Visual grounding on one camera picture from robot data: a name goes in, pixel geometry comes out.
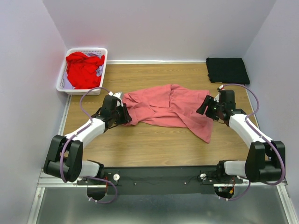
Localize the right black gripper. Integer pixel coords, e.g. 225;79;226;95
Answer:
196;95;223;121

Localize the pink t shirt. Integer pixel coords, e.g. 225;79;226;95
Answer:
123;84;213;143

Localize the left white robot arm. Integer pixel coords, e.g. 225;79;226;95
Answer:
43;92;132;184

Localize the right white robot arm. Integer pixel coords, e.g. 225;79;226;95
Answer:
197;89;285;185

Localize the folded black t shirt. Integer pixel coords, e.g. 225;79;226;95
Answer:
206;57;250;85

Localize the white plastic laundry basket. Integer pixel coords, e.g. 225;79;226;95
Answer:
56;47;108;95

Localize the red t shirt in basket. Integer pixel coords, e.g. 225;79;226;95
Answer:
65;52;105;90

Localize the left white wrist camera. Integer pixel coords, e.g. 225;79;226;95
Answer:
108;91;124;107

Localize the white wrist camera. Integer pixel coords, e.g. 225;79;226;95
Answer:
214;85;224;103
108;91;124;107

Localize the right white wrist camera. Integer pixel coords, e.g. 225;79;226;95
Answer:
214;85;224;103

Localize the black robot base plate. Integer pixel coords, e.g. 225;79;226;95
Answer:
77;166;243;199

